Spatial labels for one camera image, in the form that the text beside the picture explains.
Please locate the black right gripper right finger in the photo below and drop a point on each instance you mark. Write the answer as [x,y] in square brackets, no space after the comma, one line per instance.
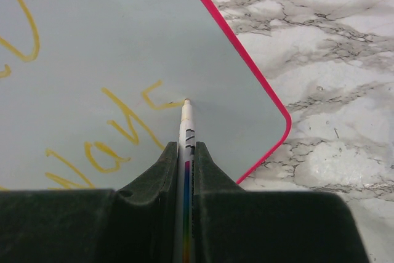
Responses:
[236,225]

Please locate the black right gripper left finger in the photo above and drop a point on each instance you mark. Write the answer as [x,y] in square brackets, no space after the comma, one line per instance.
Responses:
[132,224]

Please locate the white marker pen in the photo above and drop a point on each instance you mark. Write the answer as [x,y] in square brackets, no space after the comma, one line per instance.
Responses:
[183,233]

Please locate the pink framed whiteboard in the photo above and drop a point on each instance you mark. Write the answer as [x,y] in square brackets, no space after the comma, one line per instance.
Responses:
[92,90]

